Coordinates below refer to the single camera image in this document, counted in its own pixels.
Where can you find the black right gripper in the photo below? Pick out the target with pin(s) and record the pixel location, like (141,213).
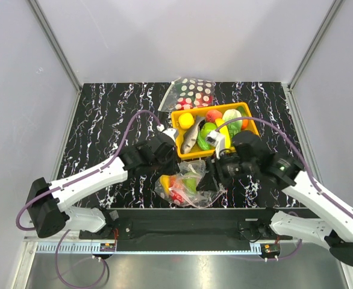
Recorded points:
(213,174)

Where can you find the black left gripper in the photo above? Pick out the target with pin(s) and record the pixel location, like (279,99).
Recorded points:
(174,168)

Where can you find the green fake leaf vegetable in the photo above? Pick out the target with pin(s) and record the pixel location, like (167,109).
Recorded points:
(190,183)

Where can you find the clear zip top bag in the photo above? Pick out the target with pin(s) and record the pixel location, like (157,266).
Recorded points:
(200,199)

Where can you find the green fake apple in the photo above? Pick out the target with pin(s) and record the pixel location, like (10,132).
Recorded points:
(207,128)

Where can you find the yellow fake banana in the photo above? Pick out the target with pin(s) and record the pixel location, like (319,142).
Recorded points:
(224,131)

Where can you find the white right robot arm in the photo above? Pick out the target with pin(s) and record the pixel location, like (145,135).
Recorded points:
(333,226)

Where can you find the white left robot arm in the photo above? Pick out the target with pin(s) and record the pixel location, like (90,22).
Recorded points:
(52,205)

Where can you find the yellow fake pear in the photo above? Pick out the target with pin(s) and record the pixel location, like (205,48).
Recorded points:
(165,182)

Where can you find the grey fake fish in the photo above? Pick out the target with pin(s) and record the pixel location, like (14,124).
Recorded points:
(190,136)

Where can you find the green fake cucumber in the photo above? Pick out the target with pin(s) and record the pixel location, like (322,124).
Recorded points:
(202,144)

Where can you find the yellow fake lemon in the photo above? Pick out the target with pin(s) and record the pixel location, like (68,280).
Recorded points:
(186,121)

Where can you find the fake peach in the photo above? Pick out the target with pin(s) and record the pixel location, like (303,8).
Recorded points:
(213,115)

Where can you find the polka dot zip bag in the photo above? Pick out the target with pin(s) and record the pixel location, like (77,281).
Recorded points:
(187,93)

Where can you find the yellow plastic bin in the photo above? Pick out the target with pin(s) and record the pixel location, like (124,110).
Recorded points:
(234,114)

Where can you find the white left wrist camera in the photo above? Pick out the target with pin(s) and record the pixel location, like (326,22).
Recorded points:
(167,135)

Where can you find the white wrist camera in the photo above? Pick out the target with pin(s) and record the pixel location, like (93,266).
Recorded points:
(167,135)
(217,140)

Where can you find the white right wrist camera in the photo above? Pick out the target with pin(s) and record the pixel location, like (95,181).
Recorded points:
(217,140)

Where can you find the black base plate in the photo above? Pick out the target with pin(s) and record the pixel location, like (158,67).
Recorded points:
(132,224)

